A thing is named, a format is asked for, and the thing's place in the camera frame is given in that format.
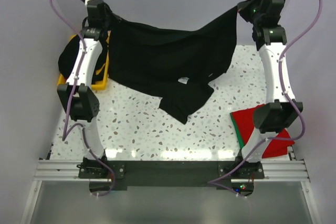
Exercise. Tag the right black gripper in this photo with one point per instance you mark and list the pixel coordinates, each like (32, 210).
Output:
(247, 7)

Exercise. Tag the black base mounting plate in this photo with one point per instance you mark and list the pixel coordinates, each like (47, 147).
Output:
(120, 175)

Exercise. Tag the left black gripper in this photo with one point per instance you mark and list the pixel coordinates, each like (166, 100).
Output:
(107, 14)

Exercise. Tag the folded green t shirt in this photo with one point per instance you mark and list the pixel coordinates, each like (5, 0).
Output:
(239, 124)

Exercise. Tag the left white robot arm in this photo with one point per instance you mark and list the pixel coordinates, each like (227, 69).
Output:
(77, 98)

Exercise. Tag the black shirts pile in bin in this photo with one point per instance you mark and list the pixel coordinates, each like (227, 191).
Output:
(68, 58)

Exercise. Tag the folded red t shirt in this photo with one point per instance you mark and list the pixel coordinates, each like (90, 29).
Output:
(276, 147)

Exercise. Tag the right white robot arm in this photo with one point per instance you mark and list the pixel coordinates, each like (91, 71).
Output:
(281, 107)

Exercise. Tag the black t shirt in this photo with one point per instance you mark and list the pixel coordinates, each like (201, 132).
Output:
(174, 65)

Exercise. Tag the yellow plastic bin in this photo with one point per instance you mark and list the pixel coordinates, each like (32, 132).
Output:
(101, 85)

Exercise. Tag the aluminium extrusion rail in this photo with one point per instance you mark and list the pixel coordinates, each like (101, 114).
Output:
(274, 171)

